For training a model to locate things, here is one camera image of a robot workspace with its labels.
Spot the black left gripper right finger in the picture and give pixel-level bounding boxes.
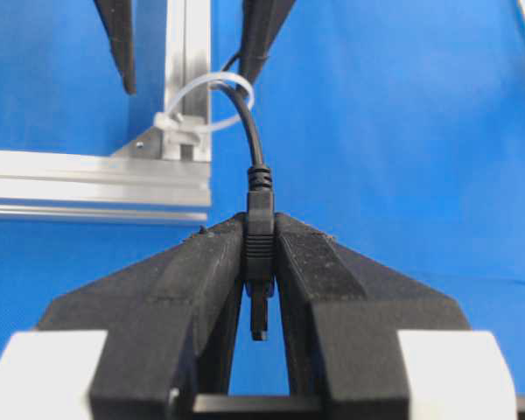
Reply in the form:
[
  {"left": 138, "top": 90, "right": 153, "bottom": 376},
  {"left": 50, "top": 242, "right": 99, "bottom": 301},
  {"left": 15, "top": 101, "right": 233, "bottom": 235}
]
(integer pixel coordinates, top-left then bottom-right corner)
[{"left": 274, "top": 213, "right": 470, "bottom": 419}]

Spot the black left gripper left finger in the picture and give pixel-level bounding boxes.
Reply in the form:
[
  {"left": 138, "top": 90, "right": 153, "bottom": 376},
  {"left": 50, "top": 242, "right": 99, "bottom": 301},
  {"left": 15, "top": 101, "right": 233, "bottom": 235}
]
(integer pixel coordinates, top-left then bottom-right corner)
[{"left": 37, "top": 213, "right": 245, "bottom": 419}]

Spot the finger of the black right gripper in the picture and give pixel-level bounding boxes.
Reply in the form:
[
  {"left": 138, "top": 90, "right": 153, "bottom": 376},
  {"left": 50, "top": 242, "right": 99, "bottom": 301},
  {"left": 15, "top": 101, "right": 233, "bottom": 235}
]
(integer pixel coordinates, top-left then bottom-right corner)
[
  {"left": 94, "top": 0, "right": 137, "bottom": 95},
  {"left": 239, "top": 0, "right": 296, "bottom": 85}
]

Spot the black usb wire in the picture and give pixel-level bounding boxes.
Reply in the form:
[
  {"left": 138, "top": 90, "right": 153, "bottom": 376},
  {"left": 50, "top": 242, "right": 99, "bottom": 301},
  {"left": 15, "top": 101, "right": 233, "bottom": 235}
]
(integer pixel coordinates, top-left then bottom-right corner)
[{"left": 220, "top": 50, "right": 276, "bottom": 342}]

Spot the white zip tie loop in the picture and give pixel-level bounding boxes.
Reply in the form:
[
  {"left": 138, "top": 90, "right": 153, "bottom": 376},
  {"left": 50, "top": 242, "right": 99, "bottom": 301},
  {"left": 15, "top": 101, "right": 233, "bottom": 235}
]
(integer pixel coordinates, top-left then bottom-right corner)
[{"left": 152, "top": 71, "right": 256, "bottom": 163}]

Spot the silver aluminium extrusion frame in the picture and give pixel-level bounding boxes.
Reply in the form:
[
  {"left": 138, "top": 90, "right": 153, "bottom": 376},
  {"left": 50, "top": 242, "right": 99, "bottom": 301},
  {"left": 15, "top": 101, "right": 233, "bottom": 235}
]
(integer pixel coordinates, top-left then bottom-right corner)
[{"left": 0, "top": 1, "right": 212, "bottom": 224}]

